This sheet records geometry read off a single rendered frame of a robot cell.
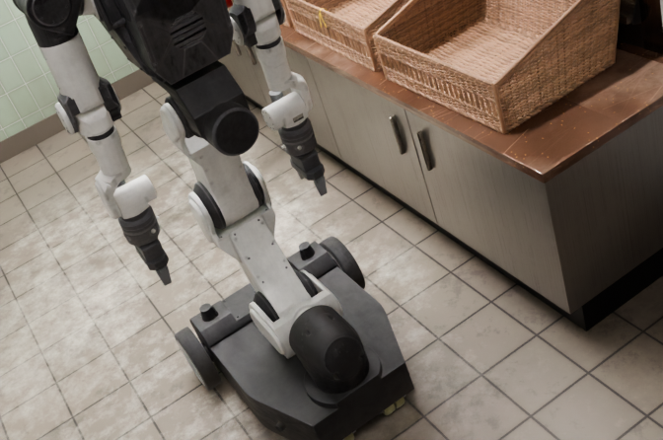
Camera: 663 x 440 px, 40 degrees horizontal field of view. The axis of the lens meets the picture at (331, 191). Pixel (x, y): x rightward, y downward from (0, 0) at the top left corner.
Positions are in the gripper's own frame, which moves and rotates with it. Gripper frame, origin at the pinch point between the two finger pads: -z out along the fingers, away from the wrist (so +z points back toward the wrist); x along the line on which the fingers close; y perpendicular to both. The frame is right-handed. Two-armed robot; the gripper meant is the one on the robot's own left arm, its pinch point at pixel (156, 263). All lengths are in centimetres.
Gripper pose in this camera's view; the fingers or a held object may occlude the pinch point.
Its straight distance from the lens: 238.2
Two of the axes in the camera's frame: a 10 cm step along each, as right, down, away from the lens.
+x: -5.2, -4.8, 7.1
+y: -8.4, 4.5, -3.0
